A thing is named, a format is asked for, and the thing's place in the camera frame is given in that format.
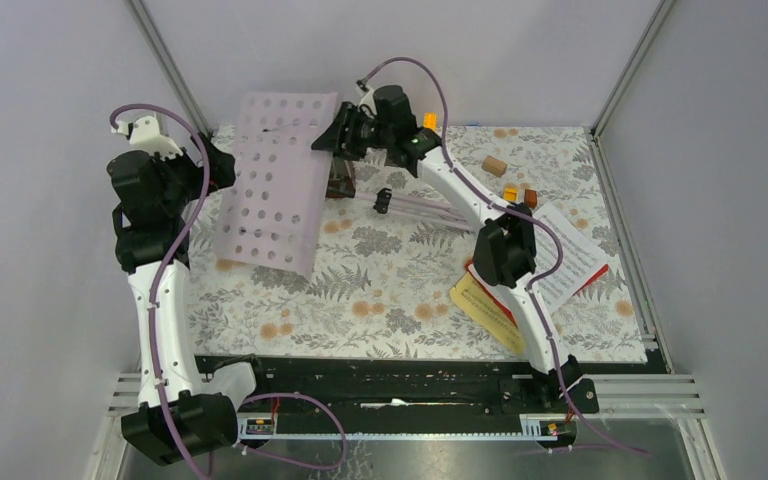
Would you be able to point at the small brown block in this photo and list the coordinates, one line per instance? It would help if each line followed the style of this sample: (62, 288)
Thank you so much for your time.
(530, 198)

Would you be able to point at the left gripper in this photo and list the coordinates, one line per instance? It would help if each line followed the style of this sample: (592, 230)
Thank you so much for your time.
(220, 166)

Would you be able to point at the yellow toy brick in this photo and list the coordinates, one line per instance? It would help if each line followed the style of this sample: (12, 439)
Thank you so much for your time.
(430, 120)

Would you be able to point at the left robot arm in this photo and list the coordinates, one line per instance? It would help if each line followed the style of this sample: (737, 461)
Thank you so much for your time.
(179, 414)

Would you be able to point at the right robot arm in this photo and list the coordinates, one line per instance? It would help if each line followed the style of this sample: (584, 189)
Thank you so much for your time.
(514, 251)

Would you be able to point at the white sheet music page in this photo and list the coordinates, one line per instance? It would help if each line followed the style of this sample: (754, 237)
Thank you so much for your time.
(579, 253)

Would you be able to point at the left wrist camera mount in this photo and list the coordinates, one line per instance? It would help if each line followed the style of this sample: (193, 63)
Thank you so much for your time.
(147, 134)

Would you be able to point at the wooden block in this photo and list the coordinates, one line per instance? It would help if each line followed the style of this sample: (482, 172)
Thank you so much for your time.
(494, 166)

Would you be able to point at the floral table mat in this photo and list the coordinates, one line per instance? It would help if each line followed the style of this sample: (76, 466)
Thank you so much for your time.
(380, 285)

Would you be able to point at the pink music stand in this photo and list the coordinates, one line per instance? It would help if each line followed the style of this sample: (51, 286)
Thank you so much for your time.
(272, 214)

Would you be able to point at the yellow sheet music page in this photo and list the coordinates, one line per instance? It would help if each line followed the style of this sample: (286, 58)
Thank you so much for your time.
(469, 295)

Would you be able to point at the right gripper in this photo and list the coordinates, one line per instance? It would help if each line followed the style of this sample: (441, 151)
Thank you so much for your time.
(337, 138)

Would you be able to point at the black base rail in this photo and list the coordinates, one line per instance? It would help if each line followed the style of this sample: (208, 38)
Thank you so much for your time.
(407, 397)

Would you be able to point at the brown metronome box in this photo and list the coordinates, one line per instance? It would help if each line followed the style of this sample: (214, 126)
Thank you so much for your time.
(341, 180)

